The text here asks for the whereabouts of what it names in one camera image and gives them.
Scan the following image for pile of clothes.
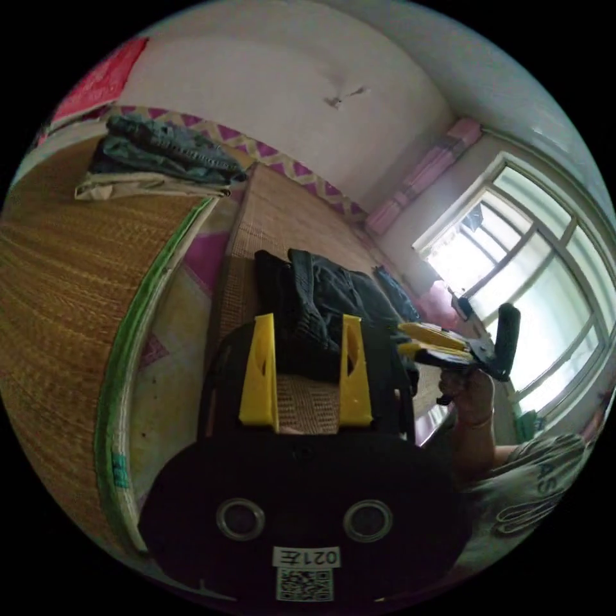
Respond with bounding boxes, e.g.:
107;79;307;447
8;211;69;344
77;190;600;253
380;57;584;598
74;114;250;201

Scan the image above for bed with woven mat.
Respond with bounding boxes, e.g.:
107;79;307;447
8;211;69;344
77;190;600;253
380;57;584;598
0;105;487;559

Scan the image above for dark blue garment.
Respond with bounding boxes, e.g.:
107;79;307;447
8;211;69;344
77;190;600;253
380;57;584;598
374;266;420;322

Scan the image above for person's right hand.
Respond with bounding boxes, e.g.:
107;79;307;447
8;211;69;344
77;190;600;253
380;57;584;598
438;368;497;428

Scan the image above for black pants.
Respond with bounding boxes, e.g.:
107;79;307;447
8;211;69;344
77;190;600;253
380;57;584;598
253;248;411;384

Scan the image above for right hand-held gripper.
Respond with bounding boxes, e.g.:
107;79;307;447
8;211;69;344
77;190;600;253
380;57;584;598
397;321;509;384

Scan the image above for window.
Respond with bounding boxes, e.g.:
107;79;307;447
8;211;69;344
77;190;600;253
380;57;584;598
412;151;616;427

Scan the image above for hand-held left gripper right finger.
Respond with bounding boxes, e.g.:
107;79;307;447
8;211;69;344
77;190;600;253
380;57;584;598
338;313;374;429

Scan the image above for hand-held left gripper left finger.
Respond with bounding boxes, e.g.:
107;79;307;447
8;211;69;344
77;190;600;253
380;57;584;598
238;313;280;433

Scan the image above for pink curtain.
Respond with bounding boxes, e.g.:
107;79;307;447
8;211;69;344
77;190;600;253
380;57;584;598
364;117;484;237

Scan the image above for person's right forearm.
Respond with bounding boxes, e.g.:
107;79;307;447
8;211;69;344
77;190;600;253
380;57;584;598
452;413;526;483

